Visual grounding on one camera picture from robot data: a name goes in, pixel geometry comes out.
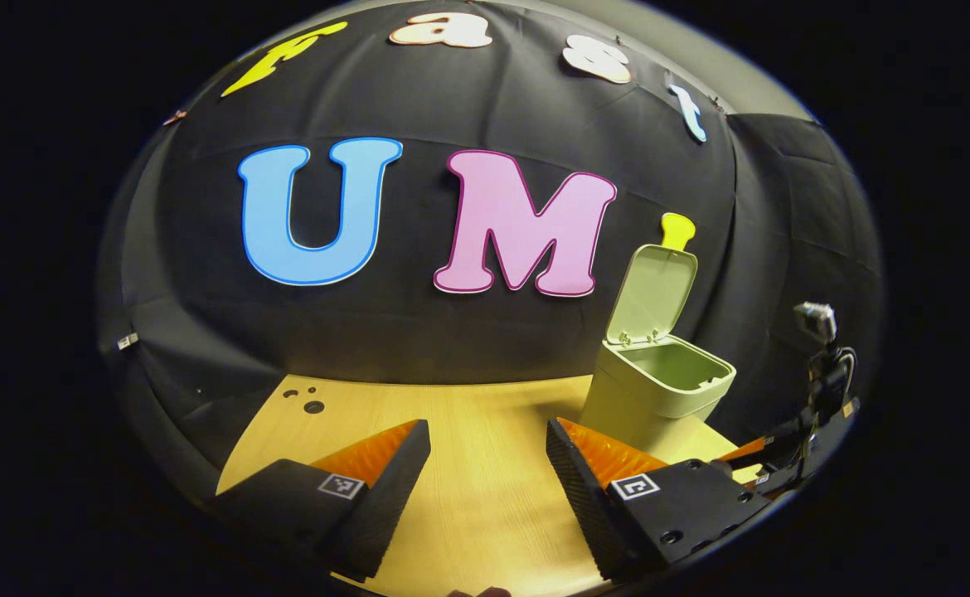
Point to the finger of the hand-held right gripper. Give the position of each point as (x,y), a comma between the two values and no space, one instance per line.
(742,451)

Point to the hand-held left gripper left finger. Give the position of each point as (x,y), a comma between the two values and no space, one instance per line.
(385,506)

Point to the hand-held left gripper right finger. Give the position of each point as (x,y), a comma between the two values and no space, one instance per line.
(589,506)

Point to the pale green garbage bin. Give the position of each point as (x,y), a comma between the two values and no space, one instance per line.
(642,398)

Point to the wooden desktop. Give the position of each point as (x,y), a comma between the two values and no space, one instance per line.
(485,464)

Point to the black backdrop cloth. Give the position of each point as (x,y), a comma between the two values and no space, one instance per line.
(419,332)

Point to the silver cloth clip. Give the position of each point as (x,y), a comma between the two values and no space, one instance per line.
(127,340)

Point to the copper cloth clip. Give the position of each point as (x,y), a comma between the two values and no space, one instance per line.
(174,118)

